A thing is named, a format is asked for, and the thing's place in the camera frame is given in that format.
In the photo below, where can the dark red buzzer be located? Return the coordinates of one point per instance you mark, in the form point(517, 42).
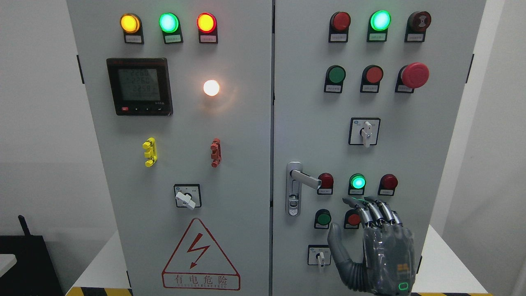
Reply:
point(417, 24)

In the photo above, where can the red terminal connector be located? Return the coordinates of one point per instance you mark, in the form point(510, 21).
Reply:
point(216, 152)

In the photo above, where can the green indicator lamp top left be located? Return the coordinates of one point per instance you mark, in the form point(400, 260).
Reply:
point(170, 28)

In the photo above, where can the left white rotary switch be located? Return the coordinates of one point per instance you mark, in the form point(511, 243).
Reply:
point(188, 196)

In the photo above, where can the green push button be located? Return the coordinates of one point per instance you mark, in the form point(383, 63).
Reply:
point(322, 219)
point(334, 78)

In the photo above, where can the green push button upper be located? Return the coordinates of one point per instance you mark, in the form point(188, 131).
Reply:
point(334, 78)

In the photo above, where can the white rotary switch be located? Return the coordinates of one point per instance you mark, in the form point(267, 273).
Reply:
point(188, 196)
point(319, 256)
point(364, 131)

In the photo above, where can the right grey cabinet door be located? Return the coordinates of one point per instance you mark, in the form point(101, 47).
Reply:
point(312, 126)

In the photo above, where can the lower white rotary switch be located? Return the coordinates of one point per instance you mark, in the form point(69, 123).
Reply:
point(319, 256)

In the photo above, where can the dark red lamp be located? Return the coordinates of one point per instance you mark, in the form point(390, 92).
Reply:
point(388, 184)
point(327, 184)

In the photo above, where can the black box with antenna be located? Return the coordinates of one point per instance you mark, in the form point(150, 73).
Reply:
point(33, 273)

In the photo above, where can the silver door handle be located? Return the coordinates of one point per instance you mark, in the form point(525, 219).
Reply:
point(295, 179)

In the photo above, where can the dark red lamp middle right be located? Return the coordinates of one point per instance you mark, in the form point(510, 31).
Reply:
point(388, 184)

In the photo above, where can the upper right white rotary switch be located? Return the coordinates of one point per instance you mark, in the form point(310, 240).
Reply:
point(364, 131)

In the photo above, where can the red emergency stop button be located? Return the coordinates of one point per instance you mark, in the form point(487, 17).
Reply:
point(412, 76)

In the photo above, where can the red lit indicator lamp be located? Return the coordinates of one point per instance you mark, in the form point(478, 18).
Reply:
point(207, 28)

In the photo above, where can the yellow terminal connector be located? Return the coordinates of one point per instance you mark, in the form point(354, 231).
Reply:
point(150, 151)

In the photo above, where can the white lit indicator lamp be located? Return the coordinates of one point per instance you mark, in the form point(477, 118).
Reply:
point(211, 87)

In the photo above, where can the red push button lower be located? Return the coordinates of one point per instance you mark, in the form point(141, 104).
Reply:
point(352, 220)

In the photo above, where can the white platform with hazard stripes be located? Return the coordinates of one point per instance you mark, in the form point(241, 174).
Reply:
point(441, 272)

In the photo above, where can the left grey cabinet door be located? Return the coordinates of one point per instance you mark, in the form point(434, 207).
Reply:
point(236, 194)

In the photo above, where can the red push button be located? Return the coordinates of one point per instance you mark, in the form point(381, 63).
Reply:
point(370, 79)
point(352, 220)

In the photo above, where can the black digital power meter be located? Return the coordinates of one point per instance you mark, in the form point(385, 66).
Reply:
point(140, 86)

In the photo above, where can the green lit lamp middle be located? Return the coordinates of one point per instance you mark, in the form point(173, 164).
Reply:
point(357, 184)

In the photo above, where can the grey cabinet door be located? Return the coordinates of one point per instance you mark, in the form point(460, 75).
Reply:
point(236, 194)
point(312, 126)

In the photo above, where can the yellow indicator lamp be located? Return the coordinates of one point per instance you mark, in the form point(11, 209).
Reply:
point(132, 28)

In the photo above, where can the dark red lamp middle left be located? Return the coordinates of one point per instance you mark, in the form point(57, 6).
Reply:
point(327, 184)

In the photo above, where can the red lamp top right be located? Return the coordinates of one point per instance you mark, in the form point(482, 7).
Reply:
point(339, 27)

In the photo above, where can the green push button lower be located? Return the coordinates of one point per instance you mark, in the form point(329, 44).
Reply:
point(322, 219)

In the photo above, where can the red electric hazard sign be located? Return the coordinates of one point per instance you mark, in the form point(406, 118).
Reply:
point(198, 262)

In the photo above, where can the green lamp top right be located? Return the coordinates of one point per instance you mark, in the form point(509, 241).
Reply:
point(379, 23)

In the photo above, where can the red push button upper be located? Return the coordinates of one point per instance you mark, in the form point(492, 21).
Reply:
point(370, 79)

